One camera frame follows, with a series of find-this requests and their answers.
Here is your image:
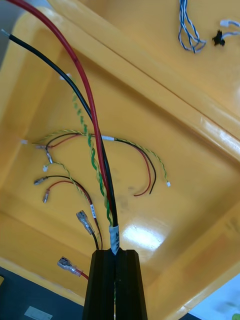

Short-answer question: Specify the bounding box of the red black green-yellow wire harness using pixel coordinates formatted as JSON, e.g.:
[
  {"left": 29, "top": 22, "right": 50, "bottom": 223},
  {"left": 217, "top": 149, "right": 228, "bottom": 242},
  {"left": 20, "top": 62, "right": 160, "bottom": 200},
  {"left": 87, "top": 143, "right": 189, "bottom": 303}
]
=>
[
  {"left": 33, "top": 161, "right": 104, "bottom": 251},
  {"left": 0, "top": 0, "right": 121, "bottom": 281},
  {"left": 19, "top": 128, "right": 172, "bottom": 197}
]

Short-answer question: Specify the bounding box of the blue-white twisted wire harness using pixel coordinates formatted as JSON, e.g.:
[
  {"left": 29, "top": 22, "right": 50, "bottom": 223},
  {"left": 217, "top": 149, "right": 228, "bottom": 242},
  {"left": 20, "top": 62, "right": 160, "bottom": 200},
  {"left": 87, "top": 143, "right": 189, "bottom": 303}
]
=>
[
  {"left": 211, "top": 19, "right": 240, "bottom": 48},
  {"left": 177, "top": 0, "right": 208, "bottom": 54}
]

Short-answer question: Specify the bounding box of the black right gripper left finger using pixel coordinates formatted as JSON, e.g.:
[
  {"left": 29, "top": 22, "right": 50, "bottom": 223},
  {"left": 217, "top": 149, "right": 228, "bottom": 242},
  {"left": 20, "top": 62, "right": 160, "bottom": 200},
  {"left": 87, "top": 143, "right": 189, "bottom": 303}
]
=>
[{"left": 82, "top": 248, "right": 117, "bottom": 320}]

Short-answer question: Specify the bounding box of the yellow-orange plastic bin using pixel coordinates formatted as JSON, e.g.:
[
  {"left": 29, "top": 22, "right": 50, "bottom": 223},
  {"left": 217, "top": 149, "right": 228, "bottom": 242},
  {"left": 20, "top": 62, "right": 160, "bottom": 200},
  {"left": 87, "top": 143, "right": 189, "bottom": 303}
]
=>
[
  {"left": 47, "top": 0, "right": 240, "bottom": 161},
  {"left": 0, "top": 6, "right": 240, "bottom": 320}
]

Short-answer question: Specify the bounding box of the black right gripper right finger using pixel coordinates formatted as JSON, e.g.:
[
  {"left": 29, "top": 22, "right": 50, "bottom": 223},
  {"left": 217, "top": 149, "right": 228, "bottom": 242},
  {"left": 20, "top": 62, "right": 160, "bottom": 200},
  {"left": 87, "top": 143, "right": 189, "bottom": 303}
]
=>
[{"left": 114, "top": 247, "right": 149, "bottom": 320}]

